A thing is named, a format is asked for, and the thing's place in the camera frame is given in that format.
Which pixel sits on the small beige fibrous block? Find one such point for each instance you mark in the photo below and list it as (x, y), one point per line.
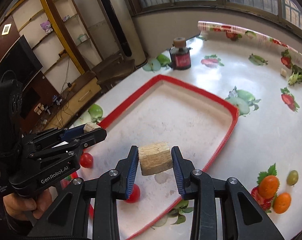
(90, 127)
(283, 72)

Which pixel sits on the red-rimmed white tray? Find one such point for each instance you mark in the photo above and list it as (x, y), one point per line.
(178, 120)

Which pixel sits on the purple plush toy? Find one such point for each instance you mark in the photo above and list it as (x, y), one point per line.
(46, 27)

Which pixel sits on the fruit-print tablecloth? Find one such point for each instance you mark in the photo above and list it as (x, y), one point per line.
(216, 85)

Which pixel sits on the wooden wall shelf unit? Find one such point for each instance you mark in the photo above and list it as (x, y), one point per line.
(77, 2)

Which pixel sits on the wooden television cabinet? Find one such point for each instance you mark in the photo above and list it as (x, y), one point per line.
(85, 92)

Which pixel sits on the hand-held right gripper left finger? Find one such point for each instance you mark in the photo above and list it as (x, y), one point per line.
(132, 172)

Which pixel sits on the green grape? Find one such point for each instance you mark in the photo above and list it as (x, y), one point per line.
(292, 177)

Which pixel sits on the large beige fibrous block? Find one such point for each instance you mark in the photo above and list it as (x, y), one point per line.
(156, 158)

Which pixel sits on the white wall panel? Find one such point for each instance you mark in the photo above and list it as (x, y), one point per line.
(6, 28)

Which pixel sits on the red cherry tomato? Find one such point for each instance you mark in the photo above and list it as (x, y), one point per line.
(86, 160)
(135, 193)

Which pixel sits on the dark red jar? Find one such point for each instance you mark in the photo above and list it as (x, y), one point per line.
(180, 59)

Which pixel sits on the tall beige air conditioner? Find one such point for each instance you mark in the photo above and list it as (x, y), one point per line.
(115, 17)

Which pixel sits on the black television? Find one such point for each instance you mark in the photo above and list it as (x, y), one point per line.
(13, 60)

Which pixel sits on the dark wooden bench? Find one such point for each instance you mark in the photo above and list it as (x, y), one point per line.
(108, 65)

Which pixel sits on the small white shelf item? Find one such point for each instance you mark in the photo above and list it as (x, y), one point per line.
(66, 18)

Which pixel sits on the orange tangerine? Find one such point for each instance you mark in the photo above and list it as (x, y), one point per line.
(268, 186)
(282, 202)

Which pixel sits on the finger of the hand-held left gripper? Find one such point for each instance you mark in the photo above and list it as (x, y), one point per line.
(95, 136)
(73, 132)

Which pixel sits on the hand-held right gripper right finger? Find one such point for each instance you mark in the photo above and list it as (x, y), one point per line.
(177, 175)

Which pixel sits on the green leafy vegetable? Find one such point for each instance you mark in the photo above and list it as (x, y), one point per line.
(297, 76)

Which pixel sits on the person's left hand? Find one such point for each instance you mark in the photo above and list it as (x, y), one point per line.
(18, 205)

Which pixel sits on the brown tape roll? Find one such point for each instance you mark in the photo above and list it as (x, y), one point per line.
(179, 42)

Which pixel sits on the pale green box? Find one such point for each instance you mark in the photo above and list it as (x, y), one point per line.
(82, 39)

